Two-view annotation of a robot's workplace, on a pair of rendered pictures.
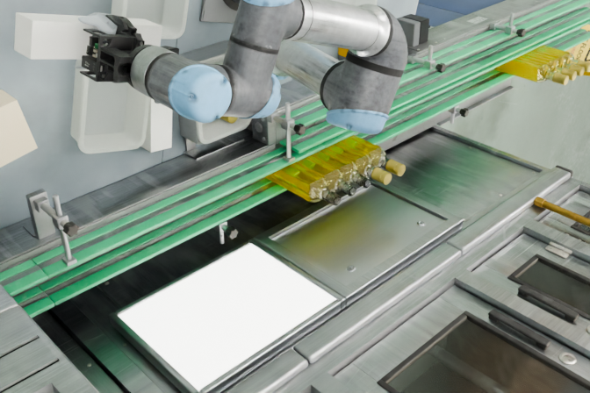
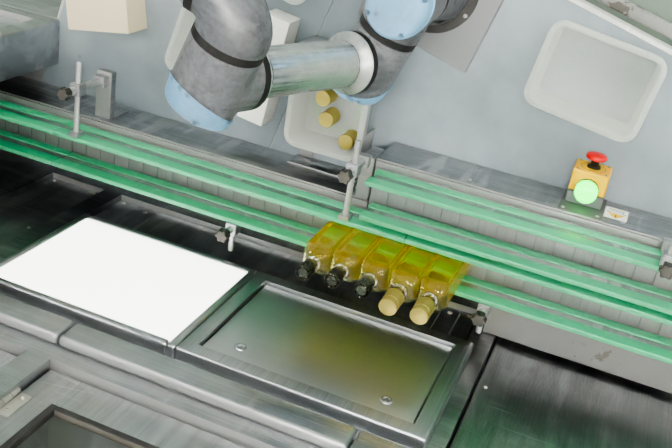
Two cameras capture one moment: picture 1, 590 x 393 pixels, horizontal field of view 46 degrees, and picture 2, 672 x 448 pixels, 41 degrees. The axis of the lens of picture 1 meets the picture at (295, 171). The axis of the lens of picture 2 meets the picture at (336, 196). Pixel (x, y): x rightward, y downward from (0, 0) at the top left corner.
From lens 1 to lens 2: 161 cm
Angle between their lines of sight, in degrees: 54
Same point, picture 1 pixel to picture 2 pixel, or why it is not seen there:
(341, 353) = (86, 365)
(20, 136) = (118, 13)
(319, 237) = (293, 317)
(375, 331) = (136, 387)
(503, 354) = not seen: outside the picture
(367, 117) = (171, 87)
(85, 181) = not seen: hidden behind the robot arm
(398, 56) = (210, 25)
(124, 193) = (194, 137)
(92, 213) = (150, 129)
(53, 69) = not seen: outside the picture
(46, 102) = (175, 9)
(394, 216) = (386, 374)
